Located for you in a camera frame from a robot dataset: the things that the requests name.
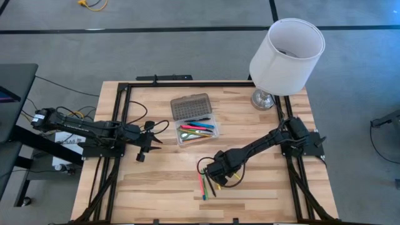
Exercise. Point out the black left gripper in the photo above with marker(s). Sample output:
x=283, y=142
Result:
x=145, y=142

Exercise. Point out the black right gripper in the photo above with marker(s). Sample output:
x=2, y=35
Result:
x=222, y=165

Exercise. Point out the black pen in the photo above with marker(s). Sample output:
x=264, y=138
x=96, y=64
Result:
x=212, y=189
x=197, y=120

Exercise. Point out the green mechanical pencil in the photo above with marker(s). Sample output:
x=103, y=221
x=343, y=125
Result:
x=205, y=189

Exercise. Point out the grey pen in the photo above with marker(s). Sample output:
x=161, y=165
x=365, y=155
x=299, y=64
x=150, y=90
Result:
x=207, y=130

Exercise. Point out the pink highlighter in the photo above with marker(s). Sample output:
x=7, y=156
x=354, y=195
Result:
x=190, y=127

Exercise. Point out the yellow pencil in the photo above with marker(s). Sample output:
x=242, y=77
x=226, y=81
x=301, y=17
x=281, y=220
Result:
x=197, y=132

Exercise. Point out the blue pen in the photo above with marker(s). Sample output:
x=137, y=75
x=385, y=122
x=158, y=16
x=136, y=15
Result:
x=204, y=125

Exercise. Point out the clear plastic box grey lid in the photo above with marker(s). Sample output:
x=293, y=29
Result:
x=190, y=107

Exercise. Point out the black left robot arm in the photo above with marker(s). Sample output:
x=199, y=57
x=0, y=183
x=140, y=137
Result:
x=87, y=128

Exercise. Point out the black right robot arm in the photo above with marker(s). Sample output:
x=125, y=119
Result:
x=262, y=143

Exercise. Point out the black mounting bar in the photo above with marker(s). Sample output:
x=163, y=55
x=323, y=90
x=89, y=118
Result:
x=165, y=77

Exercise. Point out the white printed sign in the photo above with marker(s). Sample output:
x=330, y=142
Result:
x=62, y=140

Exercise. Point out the black desk leg beam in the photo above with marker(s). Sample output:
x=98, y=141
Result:
x=40, y=144

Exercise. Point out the table lamp white shade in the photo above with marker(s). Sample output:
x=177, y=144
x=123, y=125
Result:
x=287, y=72

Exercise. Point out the black caster wheel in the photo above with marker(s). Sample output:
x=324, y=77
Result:
x=26, y=201

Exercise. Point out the black desk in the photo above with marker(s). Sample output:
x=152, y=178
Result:
x=15, y=81

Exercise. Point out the dark screen on desk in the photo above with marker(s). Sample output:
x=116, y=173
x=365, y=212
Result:
x=6, y=95

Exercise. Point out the black stand leg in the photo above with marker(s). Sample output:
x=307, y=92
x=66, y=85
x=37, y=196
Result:
x=387, y=120

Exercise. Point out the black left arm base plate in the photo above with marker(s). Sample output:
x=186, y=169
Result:
x=103, y=152

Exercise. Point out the black aluminium table frame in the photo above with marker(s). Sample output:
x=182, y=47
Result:
x=187, y=84

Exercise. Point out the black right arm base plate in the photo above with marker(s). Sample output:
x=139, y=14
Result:
x=309, y=150

